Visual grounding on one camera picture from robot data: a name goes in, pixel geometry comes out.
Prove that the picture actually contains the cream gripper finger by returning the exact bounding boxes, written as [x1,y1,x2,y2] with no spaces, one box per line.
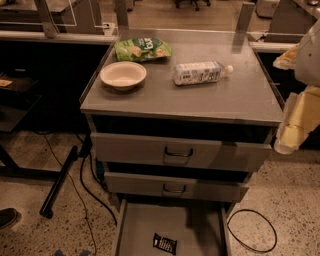
[273,44,298,70]
[274,86,320,154]

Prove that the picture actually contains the black rxbar chocolate bar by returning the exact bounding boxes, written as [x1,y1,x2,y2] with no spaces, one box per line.
[153,233,177,255]

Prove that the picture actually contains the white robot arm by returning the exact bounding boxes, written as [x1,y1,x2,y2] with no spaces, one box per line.
[273,21,320,154]

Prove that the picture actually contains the grey top drawer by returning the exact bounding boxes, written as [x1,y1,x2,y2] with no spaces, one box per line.
[91,132,271,172]

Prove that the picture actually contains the grey metal drawer cabinet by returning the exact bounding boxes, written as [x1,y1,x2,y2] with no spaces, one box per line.
[81,29,282,200]

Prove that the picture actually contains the grey open bottom drawer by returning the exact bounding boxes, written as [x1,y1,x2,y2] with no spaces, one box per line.
[112,198,231,256]

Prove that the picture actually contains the grey middle drawer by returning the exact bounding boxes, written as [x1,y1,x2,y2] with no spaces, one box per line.
[105,172,248,203]

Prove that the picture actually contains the clear plastic water bottle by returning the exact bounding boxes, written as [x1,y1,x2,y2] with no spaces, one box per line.
[173,61,234,86]

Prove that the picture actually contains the green snack chip bag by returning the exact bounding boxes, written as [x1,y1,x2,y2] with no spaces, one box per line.
[114,38,172,62]

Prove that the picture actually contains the white paper bowl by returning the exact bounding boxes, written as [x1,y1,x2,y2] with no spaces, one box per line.
[99,61,147,91]

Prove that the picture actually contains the dark side table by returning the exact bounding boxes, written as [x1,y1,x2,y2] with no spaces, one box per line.
[0,69,41,132]

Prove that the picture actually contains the blue object on floor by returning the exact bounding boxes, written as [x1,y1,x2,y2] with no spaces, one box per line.
[52,249,92,256]

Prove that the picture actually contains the dark shoe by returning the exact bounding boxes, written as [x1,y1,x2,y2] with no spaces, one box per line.
[0,208,18,229]

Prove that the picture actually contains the black floor cable loop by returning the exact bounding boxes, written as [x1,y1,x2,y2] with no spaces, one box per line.
[226,208,278,254]

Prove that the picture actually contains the black cable left of cabinet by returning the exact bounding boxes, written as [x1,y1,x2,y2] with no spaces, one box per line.
[78,133,118,227]

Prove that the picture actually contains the grey rail counter ledge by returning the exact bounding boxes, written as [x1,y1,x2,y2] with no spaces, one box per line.
[0,31,117,45]

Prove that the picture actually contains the black table leg frame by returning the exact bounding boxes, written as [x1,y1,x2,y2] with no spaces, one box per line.
[0,146,78,219]

